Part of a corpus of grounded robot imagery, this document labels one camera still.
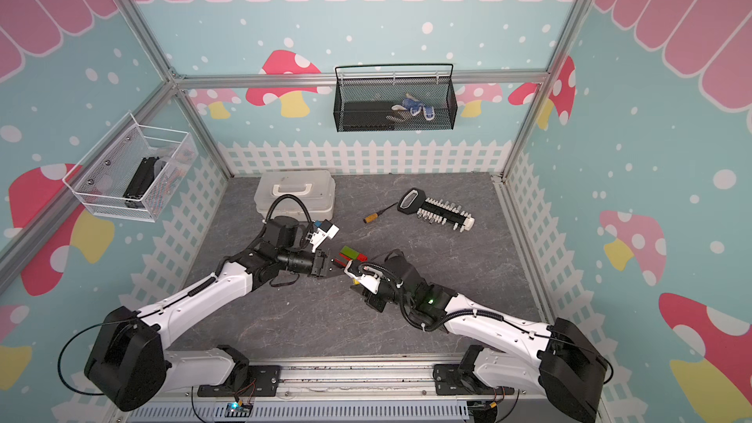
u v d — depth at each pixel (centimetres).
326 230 73
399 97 93
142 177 70
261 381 75
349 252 96
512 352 46
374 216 107
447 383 74
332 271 67
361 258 94
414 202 109
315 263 67
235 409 73
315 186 101
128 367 41
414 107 81
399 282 56
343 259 67
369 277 64
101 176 68
